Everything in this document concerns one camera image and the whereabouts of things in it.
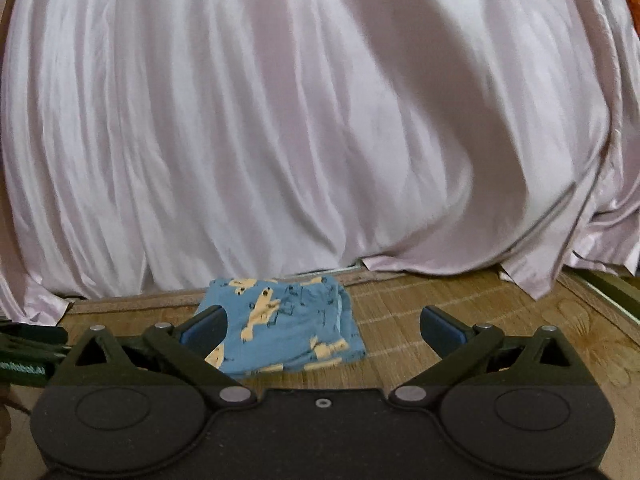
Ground blue pants with yellow vehicles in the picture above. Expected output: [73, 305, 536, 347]
[196, 276, 367, 378]

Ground pink satin bed sheet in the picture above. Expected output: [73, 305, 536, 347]
[1, 0, 639, 324]

